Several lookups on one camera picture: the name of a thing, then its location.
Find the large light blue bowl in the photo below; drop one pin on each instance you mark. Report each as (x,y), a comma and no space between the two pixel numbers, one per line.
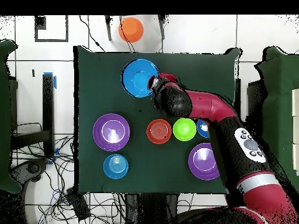
(137,78)

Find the purple plastic bowl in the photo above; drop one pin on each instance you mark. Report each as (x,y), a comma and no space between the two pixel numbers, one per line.
(111,132)
(201,161)

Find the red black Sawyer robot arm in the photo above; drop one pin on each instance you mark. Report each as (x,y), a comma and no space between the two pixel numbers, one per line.
(222,130)

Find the dark green tablecloth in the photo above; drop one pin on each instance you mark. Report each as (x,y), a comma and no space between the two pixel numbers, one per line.
(105,93)

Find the orange-red plastic bowl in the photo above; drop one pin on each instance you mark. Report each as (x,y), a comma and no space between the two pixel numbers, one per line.
(158,131)

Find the orange round object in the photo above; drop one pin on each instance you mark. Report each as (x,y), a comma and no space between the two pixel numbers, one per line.
(131,29)

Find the green plastic bowl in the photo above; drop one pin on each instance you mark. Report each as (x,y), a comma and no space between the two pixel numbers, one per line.
(184,129)

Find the black tripod leg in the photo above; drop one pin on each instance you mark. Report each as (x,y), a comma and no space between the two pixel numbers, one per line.
(162,25)
(108,28)

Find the dark blue plastic bowl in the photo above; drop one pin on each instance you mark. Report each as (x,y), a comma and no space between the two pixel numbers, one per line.
(202,128)

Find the small light blue bowl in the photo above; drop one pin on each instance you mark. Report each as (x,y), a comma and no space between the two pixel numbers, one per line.
(115,166)

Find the blue tape strip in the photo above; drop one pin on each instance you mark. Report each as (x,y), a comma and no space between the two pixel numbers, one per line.
(55,81)

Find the black metal stand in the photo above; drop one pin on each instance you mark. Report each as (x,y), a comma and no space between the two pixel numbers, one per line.
(48,105)

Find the small black object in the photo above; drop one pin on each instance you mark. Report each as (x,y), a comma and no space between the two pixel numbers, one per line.
(33,73)

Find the green cloth covered table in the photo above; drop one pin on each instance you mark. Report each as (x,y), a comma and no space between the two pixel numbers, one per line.
(280,105)
(4,116)

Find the black power adapter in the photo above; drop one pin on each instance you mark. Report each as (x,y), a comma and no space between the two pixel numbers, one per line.
(78,205)

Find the black grey chair base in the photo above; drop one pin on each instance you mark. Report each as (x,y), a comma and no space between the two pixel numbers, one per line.
(31,168)

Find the white box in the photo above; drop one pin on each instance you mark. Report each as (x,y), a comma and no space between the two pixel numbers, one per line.
(296,157)

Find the black metal post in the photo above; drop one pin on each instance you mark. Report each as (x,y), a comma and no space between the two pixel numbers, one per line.
(237,98)

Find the black square floor frame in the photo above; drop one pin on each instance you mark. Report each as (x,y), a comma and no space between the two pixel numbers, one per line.
(40,22)

